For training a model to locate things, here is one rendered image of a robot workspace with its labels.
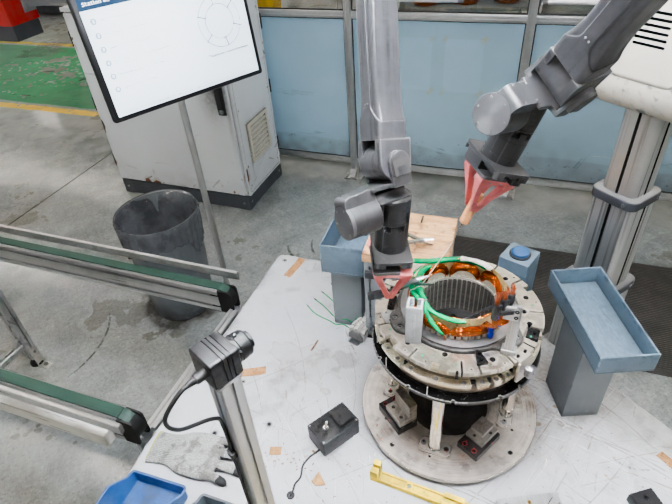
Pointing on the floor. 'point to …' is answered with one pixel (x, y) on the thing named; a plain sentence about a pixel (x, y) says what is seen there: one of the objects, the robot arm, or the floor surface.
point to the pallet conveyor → (75, 424)
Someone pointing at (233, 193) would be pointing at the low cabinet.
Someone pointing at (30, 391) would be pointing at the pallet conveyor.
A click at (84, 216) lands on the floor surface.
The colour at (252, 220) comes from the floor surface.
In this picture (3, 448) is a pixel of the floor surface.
